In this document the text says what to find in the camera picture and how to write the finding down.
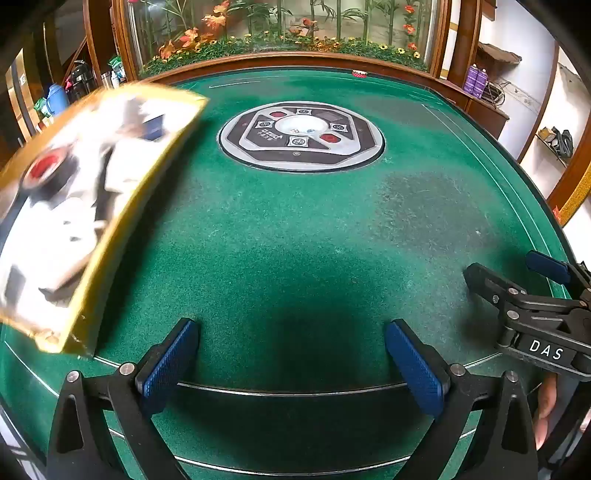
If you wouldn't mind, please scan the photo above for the yellow cardboard box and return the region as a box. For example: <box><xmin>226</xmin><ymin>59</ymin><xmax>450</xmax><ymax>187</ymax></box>
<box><xmin>0</xmin><ymin>83</ymin><xmax>209</xmax><ymax>355</ymax></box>

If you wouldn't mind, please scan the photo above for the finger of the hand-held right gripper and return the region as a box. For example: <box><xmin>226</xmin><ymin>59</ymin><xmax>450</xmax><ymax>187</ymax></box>
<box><xmin>526</xmin><ymin>250</ymin><xmax>591</xmax><ymax>303</ymax></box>
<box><xmin>463</xmin><ymin>262</ymin><xmax>591</xmax><ymax>333</ymax></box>

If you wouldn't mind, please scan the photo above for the black object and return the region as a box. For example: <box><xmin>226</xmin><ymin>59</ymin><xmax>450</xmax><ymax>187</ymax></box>
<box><xmin>538</xmin><ymin>126</ymin><xmax>575</xmax><ymax>160</ymax></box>

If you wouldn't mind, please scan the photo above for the black tape roll red core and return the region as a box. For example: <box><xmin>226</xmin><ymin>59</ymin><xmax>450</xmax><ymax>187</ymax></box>
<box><xmin>21</xmin><ymin>145</ymin><xmax>77</xmax><ymax>195</ymax></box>

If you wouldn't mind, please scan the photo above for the glass flower display cabinet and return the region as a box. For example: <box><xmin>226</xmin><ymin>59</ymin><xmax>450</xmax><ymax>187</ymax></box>
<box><xmin>111</xmin><ymin>0</ymin><xmax>451</xmax><ymax>81</ymax></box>

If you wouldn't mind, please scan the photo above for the wooden shelf unit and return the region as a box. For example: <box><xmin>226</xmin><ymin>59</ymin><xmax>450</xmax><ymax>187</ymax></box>
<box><xmin>0</xmin><ymin>0</ymin><xmax>112</xmax><ymax>153</ymax></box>

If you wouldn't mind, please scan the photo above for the round grey table control panel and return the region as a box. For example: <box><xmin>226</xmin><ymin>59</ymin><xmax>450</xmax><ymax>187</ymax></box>
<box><xmin>218</xmin><ymin>99</ymin><xmax>385</xmax><ymax>172</ymax></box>

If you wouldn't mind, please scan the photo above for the wooden side cabinet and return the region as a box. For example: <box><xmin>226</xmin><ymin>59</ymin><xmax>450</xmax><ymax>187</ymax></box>
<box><xmin>462</xmin><ymin>41</ymin><xmax>522</xmax><ymax>139</ymax></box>

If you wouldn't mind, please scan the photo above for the wire basket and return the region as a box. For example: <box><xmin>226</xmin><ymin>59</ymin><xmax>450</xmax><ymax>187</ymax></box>
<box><xmin>485</xmin><ymin>79</ymin><xmax>513</xmax><ymax>104</ymax></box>

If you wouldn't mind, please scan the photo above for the person's right hand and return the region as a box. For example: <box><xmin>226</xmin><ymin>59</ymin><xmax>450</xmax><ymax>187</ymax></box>
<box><xmin>533</xmin><ymin>374</ymin><xmax>559</xmax><ymax>450</ymax></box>

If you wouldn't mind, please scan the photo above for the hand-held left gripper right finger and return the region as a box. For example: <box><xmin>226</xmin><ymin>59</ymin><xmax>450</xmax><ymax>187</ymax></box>
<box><xmin>385</xmin><ymin>318</ymin><xmax>539</xmax><ymax>480</ymax></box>

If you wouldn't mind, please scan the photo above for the blue thermos jug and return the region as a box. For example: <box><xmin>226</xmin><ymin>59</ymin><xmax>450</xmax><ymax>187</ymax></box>
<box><xmin>45</xmin><ymin>83</ymin><xmax>69</xmax><ymax>116</ymax></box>

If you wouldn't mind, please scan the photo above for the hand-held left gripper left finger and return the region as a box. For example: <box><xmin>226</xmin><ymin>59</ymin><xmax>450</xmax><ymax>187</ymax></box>
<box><xmin>46</xmin><ymin>318</ymin><xmax>200</xmax><ymax>480</ymax></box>

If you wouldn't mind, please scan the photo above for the black thermos jug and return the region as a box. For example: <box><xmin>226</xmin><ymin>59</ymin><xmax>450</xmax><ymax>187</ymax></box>
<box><xmin>65</xmin><ymin>62</ymin><xmax>95</xmax><ymax>100</ymax></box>

